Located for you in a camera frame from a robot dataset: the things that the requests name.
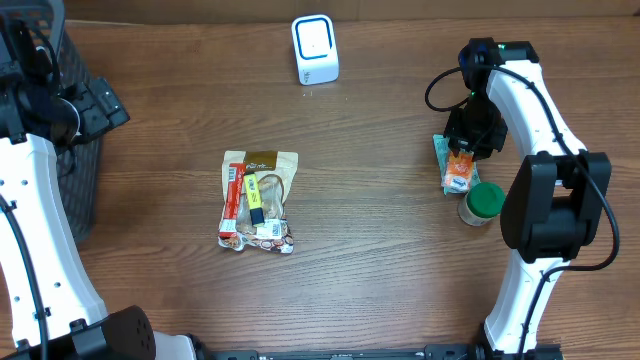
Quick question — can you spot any brown snack pouch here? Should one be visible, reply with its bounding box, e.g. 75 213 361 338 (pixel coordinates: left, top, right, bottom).
218 150 299 254

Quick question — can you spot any orange snack packet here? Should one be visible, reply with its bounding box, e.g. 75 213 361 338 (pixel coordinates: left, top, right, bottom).
441 150 475 193

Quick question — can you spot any white barcode scanner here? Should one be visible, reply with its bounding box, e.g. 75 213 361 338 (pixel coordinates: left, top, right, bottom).
291 14 340 86

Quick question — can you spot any green lid jar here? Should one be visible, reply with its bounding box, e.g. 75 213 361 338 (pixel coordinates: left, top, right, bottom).
458 182 506 226

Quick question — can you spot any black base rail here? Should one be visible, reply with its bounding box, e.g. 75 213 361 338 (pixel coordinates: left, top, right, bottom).
209 342 564 360

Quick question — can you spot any red item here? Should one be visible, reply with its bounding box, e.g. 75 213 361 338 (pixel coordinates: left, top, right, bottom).
219 163 246 238

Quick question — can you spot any grey plastic mesh basket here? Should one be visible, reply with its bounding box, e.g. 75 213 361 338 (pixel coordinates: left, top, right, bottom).
1 0 102 243

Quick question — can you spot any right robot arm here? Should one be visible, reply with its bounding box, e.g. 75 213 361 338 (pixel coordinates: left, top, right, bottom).
444 37 620 359

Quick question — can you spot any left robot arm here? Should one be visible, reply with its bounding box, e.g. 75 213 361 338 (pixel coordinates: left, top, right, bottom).
1 18 211 360

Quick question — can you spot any teal snack packet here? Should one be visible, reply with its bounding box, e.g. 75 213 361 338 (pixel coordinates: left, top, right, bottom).
433 134 480 195

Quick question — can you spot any yellow black item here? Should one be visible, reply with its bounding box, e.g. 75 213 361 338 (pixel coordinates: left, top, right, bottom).
243 173 264 227

